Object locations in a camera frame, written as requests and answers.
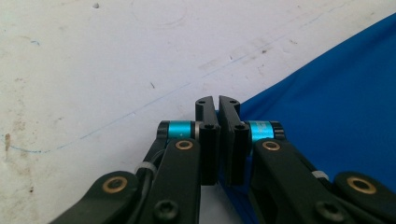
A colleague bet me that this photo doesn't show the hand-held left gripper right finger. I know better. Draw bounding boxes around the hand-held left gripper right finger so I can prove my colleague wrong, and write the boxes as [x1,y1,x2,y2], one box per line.
[219,94,357,224]

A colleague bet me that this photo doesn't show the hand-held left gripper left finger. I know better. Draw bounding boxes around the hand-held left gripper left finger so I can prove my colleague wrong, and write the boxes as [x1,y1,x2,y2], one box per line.
[145,95,221,224]

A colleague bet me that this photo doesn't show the blue t-shirt with white print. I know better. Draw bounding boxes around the blue t-shirt with white print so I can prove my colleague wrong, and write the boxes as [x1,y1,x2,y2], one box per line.
[214,12,396,224]

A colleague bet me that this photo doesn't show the white table mat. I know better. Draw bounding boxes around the white table mat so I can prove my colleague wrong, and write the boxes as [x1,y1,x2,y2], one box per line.
[0,0,396,224]

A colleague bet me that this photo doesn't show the thin black sensor wire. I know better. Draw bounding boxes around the thin black sensor wire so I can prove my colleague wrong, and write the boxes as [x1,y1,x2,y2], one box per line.
[127,148,166,224]

